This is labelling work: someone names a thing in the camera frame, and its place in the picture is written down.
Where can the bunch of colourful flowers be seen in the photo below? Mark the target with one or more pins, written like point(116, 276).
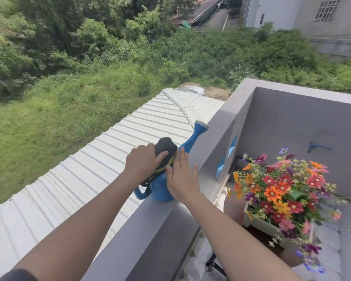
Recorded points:
point(280, 187)

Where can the barred window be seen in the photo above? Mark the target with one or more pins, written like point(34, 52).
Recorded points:
point(327, 10)

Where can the black cloth with yellow stripe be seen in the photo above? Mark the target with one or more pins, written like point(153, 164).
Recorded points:
point(167, 145)

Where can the grey building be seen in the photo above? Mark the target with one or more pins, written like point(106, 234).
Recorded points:
point(307, 23)

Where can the green tarp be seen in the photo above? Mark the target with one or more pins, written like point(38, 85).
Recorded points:
point(186, 25)

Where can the white sack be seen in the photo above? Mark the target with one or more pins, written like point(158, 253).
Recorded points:
point(193, 89)

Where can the blue wall tap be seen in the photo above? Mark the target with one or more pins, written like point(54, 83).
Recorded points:
point(312, 147)

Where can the person's right hand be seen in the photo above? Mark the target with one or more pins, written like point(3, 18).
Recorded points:
point(182, 182)

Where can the long dark-roofed shed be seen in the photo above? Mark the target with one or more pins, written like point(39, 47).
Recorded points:
point(204, 10)

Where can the black sleeve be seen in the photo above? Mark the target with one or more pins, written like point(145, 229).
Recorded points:
point(17, 275)

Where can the white corrugated metal roof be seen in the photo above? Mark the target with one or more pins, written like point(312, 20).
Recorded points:
point(76, 187)

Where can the person's right little finger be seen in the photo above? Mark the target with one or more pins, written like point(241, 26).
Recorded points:
point(195, 171)

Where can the white building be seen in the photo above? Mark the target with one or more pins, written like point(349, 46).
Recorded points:
point(272, 11)

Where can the person's right middle finger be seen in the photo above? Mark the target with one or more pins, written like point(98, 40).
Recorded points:
point(182, 159)

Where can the grey concrete fence wall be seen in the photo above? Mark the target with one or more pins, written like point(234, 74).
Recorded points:
point(336, 46)

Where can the white planter box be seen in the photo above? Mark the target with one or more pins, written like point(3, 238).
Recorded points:
point(260, 224)

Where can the blue plastic watering can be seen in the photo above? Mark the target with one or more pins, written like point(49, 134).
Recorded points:
point(160, 192)

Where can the black stand legs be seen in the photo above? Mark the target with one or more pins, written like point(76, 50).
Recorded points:
point(216, 265)

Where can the person's right thumb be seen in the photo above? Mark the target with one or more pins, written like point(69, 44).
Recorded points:
point(168, 174)

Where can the person's left hand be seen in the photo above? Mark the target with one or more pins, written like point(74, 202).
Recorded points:
point(140, 165)

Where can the green trees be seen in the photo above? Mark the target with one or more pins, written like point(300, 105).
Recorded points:
point(61, 32)

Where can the person's left forearm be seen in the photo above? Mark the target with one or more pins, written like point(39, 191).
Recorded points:
point(84, 228)

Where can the person's right forearm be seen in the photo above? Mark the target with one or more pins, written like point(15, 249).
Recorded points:
point(231, 239)

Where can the person's left thumb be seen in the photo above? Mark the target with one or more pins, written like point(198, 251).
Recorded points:
point(161, 158)

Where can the blue diamond wall tile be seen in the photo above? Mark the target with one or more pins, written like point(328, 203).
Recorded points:
point(221, 167)
point(232, 145)

